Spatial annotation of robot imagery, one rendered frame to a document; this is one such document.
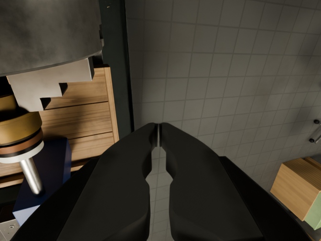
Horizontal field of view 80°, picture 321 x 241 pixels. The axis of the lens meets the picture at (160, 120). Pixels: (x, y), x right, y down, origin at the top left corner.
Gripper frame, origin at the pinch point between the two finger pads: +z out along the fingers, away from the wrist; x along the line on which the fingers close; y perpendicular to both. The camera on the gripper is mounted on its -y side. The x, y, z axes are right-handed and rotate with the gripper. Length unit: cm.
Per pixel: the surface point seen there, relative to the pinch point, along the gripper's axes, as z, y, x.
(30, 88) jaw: 14.7, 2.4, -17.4
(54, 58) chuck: 7.6, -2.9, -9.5
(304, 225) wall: 202, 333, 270
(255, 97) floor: 173, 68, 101
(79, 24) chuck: 11.2, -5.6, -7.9
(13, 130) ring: 12.5, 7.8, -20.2
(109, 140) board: 39, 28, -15
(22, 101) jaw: 14.5, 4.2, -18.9
